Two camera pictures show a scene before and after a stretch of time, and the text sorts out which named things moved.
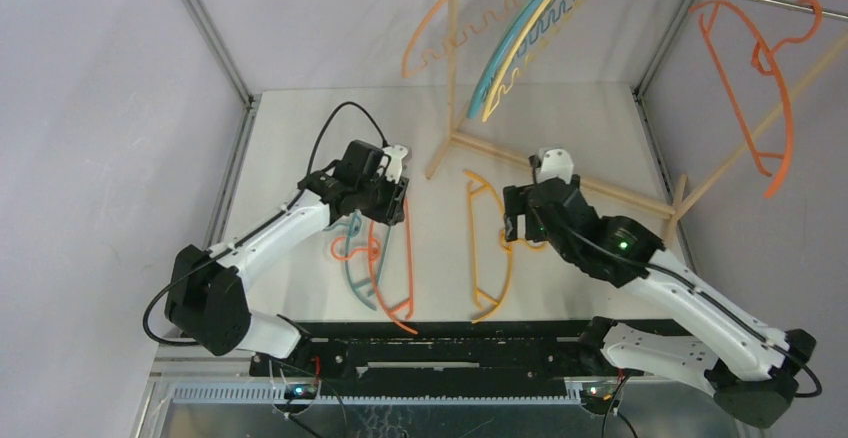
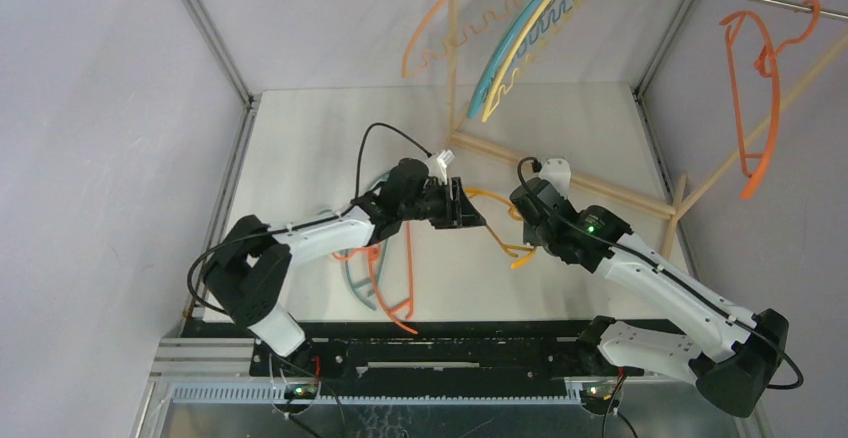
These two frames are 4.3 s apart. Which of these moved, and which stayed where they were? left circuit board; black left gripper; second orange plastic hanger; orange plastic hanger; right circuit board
Moved: orange plastic hanger; black left gripper
Stayed: right circuit board; second orange plastic hanger; left circuit board
